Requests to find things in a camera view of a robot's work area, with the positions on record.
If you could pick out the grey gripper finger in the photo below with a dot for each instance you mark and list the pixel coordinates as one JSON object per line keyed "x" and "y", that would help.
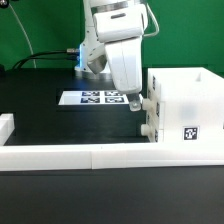
{"x": 135, "y": 101}

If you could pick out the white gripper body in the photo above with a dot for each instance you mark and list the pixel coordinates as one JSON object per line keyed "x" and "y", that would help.
{"x": 121, "y": 33}

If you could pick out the white drawer cabinet frame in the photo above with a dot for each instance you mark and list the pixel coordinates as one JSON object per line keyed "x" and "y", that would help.
{"x": 192, "y": 103}

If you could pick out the white drawer box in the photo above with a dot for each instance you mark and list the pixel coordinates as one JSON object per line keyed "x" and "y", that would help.
{"x": 152, "y": 129}
{"x": 152, "y": 103}

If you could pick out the white front drawer box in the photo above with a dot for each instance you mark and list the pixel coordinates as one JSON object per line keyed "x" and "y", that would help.
{"x": 152, "y": 129}

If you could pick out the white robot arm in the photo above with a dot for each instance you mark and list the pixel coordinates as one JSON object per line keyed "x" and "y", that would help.
{"x": 90, "y": 44}

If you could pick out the white marker tag sheet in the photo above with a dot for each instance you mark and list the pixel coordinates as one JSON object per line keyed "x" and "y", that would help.
{"x": 95, "y": 97}

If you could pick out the white U-shaped fence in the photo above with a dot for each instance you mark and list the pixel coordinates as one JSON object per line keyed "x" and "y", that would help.
{"x": 103, "y": 156}

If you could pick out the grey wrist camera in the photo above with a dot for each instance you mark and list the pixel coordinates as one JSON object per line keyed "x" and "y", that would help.
{"x": 96, "y": 63}

